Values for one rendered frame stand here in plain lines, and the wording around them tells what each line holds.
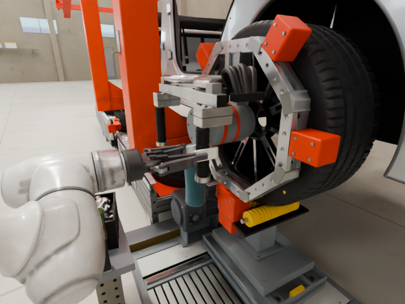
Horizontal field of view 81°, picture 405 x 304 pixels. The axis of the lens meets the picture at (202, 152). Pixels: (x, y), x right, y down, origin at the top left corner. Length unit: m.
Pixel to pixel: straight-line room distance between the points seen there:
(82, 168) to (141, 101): 0.70
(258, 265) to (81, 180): 0.88
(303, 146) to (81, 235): 0.51
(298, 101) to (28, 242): 0.60
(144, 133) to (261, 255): 0.79
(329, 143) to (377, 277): 1.14
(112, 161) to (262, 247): 0.87
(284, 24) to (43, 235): 0.64
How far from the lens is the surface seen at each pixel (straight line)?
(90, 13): 3.10
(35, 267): 0.41
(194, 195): 0.99
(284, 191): 0.84
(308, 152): 0.63
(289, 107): 0.65
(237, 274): 1.23
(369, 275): 1.66
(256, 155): 0.94
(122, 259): 0.88
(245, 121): 0.81
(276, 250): 1.24
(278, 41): 0.69
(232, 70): 0.63
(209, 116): 0.57
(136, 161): 0.53
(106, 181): 0.52
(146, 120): 1.18
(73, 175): 0.49
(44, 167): 0.51
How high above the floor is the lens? 1.05
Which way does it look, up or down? 20 degrees down
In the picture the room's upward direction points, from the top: straight up
